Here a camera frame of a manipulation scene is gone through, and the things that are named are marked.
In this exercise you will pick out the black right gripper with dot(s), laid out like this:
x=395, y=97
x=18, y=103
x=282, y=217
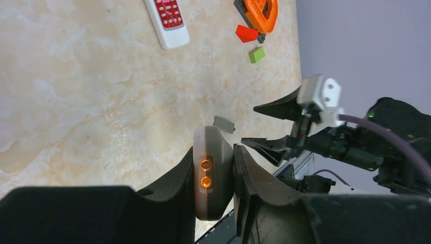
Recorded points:
x=337, y=143

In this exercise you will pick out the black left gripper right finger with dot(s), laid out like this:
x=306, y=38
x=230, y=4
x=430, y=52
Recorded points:
x=268, y=211

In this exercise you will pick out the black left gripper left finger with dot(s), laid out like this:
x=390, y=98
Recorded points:
x=162, y=212

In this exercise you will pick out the grey battery cover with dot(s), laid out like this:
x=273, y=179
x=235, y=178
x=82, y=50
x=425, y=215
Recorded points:
x=224, y=124

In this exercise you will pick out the grey remote control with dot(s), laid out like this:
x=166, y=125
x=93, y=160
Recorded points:
x=213, y=173

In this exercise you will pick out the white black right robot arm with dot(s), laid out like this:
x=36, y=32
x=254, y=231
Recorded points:
x=392, y=139

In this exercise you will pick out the red white remote control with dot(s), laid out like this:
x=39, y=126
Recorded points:
x=168, y=23

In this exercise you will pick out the light green block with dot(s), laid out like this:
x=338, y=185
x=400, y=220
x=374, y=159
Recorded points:
x=256, y=55

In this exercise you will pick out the red wedge block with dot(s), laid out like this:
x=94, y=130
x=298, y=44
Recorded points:
x=246, y=34

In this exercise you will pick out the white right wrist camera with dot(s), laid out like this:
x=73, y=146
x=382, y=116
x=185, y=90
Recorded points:
x=318, y=97

